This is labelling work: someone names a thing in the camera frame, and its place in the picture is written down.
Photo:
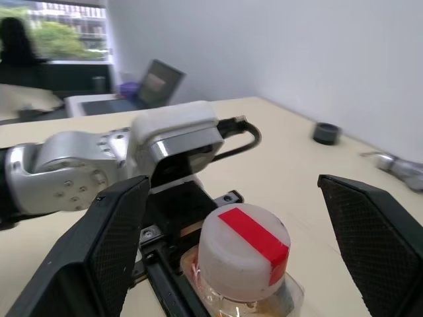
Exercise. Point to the clear plastic drink bottle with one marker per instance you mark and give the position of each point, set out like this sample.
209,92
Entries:
291,294

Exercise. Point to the purple object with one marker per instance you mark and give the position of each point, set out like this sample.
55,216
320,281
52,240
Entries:
128,89

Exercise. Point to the grey cup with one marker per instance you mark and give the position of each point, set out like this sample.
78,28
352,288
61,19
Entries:
99,84

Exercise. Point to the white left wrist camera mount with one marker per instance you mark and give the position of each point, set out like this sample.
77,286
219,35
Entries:
175,122

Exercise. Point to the dark-haired person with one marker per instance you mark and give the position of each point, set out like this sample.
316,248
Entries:
16,43

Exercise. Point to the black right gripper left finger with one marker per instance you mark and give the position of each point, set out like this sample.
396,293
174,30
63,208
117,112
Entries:
99,251

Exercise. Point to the window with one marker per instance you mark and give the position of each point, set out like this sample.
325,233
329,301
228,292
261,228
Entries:
66,33

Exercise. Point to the folded silver purple umbrella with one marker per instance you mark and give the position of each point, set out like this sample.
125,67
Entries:
401,168

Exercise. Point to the dark open laptop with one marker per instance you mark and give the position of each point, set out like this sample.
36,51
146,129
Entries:
160,84

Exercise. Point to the white bottle cap red tape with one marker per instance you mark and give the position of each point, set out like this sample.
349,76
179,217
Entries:
231,261

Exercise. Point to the dark low cabinet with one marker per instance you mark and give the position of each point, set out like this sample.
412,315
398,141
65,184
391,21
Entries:
66,77

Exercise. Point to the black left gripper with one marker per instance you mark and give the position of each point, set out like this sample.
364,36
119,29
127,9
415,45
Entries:
178,211

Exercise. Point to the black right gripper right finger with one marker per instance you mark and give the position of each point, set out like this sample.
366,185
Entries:
373,244

